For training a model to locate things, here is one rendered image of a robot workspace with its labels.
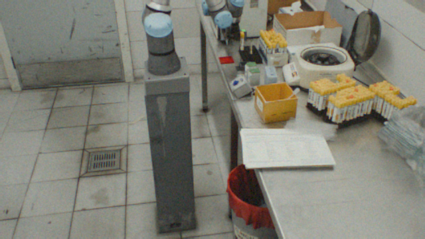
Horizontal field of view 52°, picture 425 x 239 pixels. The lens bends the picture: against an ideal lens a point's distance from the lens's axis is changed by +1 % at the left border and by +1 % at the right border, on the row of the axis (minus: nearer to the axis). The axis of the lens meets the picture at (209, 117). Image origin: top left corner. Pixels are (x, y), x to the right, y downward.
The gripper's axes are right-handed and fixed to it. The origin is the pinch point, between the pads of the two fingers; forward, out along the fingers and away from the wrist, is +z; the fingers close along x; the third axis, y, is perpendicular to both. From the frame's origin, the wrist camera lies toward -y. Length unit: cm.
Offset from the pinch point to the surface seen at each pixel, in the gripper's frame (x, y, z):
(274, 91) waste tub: 8, 51, -32
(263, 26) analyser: 21.4, -10.6, 4.0
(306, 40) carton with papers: 35.6, 13.3, -12.7
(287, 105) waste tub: 10, 62, -38
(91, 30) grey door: -87, -97, 106
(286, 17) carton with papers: 32.3, -9.1, -3.8
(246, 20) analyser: 11.6, -12.4, 0.8
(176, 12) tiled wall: -17, -107, 101
